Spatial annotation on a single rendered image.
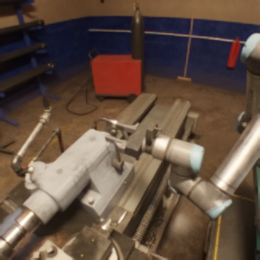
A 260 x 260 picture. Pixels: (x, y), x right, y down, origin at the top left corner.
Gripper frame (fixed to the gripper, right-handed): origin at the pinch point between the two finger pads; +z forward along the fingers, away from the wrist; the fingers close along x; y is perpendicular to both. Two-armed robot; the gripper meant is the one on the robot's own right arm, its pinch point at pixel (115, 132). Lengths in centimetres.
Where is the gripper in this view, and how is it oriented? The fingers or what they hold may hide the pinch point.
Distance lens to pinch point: 72.8
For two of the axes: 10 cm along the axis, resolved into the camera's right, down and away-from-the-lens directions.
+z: -8.8, -2.7, 3.9
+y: 0.8, 7.3, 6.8
